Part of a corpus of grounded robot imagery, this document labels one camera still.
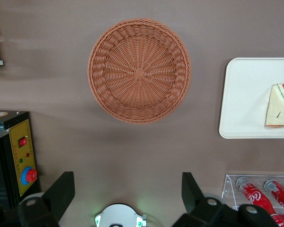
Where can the black hot dog machine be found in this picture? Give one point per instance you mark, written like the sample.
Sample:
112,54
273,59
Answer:
14,165

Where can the triangular sandwich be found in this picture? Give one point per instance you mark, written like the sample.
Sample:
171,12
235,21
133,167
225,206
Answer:
280,108

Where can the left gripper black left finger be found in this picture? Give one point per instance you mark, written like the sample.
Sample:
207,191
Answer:
59,194

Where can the red cola bottle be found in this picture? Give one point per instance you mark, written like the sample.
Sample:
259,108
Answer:
282,196
255,197

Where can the clear acrylic bottle rack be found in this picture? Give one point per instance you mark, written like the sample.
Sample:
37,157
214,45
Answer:
229,189

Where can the cream plastic tray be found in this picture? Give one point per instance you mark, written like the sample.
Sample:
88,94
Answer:
241,99

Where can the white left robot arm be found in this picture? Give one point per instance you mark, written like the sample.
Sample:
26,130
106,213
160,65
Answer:
120,215

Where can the round brown wicker basket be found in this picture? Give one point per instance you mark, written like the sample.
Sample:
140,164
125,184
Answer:
139,71

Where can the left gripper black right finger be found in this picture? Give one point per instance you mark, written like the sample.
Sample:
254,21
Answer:
191,194

